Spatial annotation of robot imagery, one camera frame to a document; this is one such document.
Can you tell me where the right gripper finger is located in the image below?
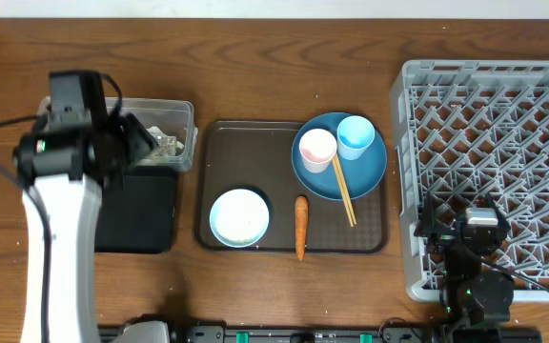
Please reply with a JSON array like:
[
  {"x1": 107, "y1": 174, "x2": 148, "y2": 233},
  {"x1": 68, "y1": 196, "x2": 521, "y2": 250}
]
[
  {"x1": 485, "y1": 193, "x2": 511, "y2": 229},
  {"x1": 414, "y1": 192, "x2": 441, "y2": 237}
]

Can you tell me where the foil snack wrapper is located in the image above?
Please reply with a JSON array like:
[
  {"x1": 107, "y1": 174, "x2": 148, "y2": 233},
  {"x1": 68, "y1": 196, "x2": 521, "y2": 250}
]
[{"x1": 152, "y1": 134, "x2": 185, "y2": 157}]

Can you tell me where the light blue bowl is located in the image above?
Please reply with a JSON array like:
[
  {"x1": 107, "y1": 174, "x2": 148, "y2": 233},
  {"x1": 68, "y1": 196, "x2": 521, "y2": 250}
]
[{"x1": 209, "y1": 189, "x2": 270, "y2": 249}]

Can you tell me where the orange carrot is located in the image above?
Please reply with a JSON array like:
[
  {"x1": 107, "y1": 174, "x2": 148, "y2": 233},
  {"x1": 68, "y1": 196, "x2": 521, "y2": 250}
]
[{"x1": 295, "y1": 195, "x2": 309, "y2": 261}]

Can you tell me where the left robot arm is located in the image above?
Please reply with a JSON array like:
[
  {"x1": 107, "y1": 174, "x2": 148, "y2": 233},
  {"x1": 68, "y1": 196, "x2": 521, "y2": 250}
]
[{"x1": 13, "y1": 71, "x2": 157, "y2": 342}]

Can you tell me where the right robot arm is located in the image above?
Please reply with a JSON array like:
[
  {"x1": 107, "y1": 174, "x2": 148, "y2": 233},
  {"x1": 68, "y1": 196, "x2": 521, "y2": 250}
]
[{"x1": 415, "y1": 194, "x2": 514, "y2": 342}]

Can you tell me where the black waste tray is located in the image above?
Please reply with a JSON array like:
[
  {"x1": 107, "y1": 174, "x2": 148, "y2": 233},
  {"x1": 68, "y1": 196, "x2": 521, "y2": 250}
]
[{"x1": 94, "y1": 166, "x2": 177, "y2": 254}]

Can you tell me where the grey dishwasher rack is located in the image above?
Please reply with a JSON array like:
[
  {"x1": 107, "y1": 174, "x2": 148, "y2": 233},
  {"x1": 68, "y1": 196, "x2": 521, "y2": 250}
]
[{"x1": 390, "y1": 60, "x2": 549, "y2": 302}]

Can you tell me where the clear plastic bin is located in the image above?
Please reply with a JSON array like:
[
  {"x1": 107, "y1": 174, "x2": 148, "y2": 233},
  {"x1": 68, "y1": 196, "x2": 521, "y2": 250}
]
[{"x1": 35, "y1": 95, "x2": 199, "y2": 172}]

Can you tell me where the wooden chopstick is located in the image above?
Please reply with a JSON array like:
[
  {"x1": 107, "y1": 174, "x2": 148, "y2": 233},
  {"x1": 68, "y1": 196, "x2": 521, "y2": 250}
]
[
  {"x1": 332, "y1": 154, "x2": 355, "y2": 228},
  {"x1": 334, "y1": 152, "x2": 357, "y2": 226}
]

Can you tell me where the dark blue plate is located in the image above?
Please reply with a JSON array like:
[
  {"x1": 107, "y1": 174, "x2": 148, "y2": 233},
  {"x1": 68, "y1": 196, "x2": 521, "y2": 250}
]
[{"x1": 292, "y1": 112, "x2": 387, "y2": 200}]

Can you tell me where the light blue cup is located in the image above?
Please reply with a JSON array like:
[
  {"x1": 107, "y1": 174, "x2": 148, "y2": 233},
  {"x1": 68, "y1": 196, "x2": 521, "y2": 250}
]
[{"x1": 336, "y1": 115, "x2": 376, "y2": 160}]

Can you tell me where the brown serving tray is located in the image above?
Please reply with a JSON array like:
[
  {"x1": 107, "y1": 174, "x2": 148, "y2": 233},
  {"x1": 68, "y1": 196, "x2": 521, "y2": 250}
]
[{"x1": 193, "y1": 120, "x2": 389, "y2": 254}]

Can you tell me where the pink white cup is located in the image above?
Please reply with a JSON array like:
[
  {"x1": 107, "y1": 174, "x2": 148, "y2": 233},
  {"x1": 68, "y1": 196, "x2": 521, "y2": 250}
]
[{"x1": 298, "y1": 129, "x2": 337, "y2": 173}]

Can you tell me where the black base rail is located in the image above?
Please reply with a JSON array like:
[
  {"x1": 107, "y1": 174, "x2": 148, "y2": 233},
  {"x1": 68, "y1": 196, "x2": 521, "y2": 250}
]
[{"x1": 170, "y1": 325, "x2": 542, "y2": 343}]

